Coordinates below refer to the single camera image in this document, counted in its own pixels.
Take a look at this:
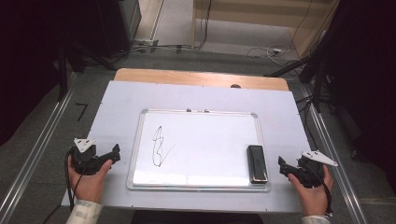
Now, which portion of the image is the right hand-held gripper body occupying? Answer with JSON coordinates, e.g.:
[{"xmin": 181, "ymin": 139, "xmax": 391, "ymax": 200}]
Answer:
[{"xmin": 293, "ymin": 149, "xmax": 339, "ymax": 189}]

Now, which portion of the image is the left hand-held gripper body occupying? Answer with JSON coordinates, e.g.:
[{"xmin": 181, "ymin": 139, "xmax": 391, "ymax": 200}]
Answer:
[{"xmin": 66, "ymin": 137, "xmax": 106, "ymax": 175}]

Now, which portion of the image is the black whiteboard eraser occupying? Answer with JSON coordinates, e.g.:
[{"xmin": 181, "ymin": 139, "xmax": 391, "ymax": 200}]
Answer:
[{"xmin": 246, "ymin": 144, "xmax": 269, "ymax": 185}]

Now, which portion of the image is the metal-framed whiteboard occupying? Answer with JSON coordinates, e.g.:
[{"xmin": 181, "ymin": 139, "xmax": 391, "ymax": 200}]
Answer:
[{"xmin": 126, "ymin": 108, "xmax": 271, "ymax": 192}]

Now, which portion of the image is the person's right hand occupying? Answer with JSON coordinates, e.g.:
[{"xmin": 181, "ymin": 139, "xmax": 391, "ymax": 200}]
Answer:
[{"xmin": 288, "ymin": 164, "xmax": 333, "ymax": 217}]

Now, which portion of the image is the person's left hand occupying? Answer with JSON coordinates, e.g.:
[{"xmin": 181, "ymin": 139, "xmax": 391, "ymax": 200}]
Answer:
[{"xmin": 67, "ymin": 157, "xmax": 113, "ymax": 204}]

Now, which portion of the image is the white table cover sheet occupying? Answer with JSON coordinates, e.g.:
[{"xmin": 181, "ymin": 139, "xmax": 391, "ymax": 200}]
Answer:
[{"xmin": 61, "ymin": 80, "xmax": 332, "ymax": 216}]

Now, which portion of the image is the black stand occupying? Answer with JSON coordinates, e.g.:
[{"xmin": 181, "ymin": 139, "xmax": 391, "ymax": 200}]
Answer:
[
  {"xmin": 56, "ymin": 39, "xmax": 117, "ymax": 103},
  {"xmin": 263, "ymin": 29, "xmax": 335, "ymax": 114}
]

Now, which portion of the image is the person's dark clothing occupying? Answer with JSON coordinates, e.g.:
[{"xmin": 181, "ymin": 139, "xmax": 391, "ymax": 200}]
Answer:
[{"xmin": 130, "ymin": 210, "xmax": 264, "ymax": 224}]

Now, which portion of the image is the wooden table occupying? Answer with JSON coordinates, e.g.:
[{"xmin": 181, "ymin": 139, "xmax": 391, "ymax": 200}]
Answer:
[{"xmin": 114, "ymin": 67, "xmax": 290, "ymax": 92}]

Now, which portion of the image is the power strip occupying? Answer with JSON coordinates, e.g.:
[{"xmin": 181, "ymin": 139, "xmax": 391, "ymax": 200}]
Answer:
[{"xmin": 133, "ymin": 38, "xmax": 160, "ymax": 53}]

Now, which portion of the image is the dark cabinet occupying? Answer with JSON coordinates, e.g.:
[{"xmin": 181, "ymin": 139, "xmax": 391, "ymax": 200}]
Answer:
[{"xmin": 60, "ymin": 0, "xmax": 143, "ymax": 59}]

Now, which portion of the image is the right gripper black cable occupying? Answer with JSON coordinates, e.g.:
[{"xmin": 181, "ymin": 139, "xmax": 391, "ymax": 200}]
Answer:
[{"xmin": 303, "ymin": 161, "xmax": 334, "ymax": 217}]

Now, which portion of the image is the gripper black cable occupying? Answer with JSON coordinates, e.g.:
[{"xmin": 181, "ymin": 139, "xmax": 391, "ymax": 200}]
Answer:
[
  {"xmin": 303, "ymin": 161, "xmax": 334, "ymax": 217},
  {"xmin": 64, "ymin": 148, "xmax": 82, "ymax": 213}
]

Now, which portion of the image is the metal floor rail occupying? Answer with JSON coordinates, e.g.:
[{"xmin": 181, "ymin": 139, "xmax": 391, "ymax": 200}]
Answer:
[
  {"xmin": 299, "ymin": 83, "xmax": 370, "ymax": 224},
  {"xmin": 0, "ymin": 73, "xmax": 78, "ymax": 224}
]

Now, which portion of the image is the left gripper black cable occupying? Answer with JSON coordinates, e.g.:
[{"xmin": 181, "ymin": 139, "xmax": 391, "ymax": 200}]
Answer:
[{"xmin": 64, "ymin": 148, "xmax": 82, "ymax": 213}]

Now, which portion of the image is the white floor cable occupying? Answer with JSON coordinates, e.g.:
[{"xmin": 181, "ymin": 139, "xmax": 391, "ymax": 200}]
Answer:
[{"xmin": 246, "ymin": 44, "xmax": 292, "ymax": 61}]

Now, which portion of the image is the black hanging cable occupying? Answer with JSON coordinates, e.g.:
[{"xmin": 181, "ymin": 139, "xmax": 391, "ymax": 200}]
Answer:
[{"xmin": 193, "ymin": 0, "xmax": 213, "ymax": 50}]

